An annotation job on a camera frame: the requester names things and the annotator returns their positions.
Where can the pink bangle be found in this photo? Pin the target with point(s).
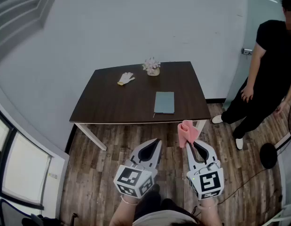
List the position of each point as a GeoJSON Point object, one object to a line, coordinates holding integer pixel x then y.
{"type": "Point", "coordinates": [206, 206]}

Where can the white work glove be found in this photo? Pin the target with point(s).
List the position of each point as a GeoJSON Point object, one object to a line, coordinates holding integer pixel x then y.
{"type": "Point", "coordinates": [126, 78]}

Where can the grey panelled door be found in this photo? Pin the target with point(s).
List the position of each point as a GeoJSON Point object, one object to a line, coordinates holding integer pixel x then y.
{"type": "Point", "coordinates": [18, 8]}

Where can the person's black trousers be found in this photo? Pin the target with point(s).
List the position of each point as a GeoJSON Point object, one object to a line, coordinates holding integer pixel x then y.
{"type": "Point", "coordinates": [157, 201]}

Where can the window with dark frame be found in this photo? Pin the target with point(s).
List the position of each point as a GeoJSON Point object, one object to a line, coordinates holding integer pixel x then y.
{"type": "Point", "coordinates": [25, 168]}

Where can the pink flowers in cream pot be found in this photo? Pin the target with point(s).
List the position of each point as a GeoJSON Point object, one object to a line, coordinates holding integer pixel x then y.
{"type": "Point", "coordinates": [151, 66]}

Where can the person's right forearm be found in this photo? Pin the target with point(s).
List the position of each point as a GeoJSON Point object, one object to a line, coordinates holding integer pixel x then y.
{"type": "Point", "coordinates": [208, 214]}

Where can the frosted glass door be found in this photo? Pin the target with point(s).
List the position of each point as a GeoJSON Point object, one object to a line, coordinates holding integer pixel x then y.
{"type": "Point", "coordinates": [237, 79]}

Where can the person's left forearm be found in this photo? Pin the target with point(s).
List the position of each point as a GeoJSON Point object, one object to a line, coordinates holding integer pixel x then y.
{"type": "Point", "coordinates": [123, 212]}

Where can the blue-grey notebook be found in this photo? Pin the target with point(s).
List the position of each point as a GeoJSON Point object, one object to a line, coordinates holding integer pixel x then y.
{"type": "Point", "coordinates": [164, 102]}

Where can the person's beige shirt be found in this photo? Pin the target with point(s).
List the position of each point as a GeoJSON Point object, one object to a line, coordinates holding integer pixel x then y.
{"type": "Point", "coordinates": [164, 219]}

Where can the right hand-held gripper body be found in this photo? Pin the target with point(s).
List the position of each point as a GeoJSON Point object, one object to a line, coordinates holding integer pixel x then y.
{"type": "Point", "coordinates": [209, 182]}

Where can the white table leg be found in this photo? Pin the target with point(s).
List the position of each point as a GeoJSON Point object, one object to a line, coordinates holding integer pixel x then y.
{"type": "Point", "coordinates": [201, 126]}
{"type": "Point", "coordinates": [93, 138]}

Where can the pink cloth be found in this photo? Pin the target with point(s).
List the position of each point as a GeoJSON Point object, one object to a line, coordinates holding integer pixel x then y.
{"type": "Point", "coordinates": [188, 132]}

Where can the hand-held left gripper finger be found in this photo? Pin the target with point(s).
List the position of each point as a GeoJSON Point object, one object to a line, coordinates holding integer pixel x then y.
{"type": "Point", "coordinates": [136, 155]}
{"type": "Point", "coordinates": [158, 156]}

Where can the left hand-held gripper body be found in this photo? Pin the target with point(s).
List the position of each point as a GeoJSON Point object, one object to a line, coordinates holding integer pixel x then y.
{"type": "Point", "coordinates": [133, 176]}

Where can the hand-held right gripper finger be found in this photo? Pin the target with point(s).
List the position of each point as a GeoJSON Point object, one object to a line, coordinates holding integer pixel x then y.
{"type": "Point", "coordinates": [191, 158]}
{"type": "Point", "coordinates": [212, 153]}

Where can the black office chair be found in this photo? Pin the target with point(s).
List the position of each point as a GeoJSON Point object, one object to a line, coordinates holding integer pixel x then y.
{"type": "Point", "coordinates": [11, 213]}

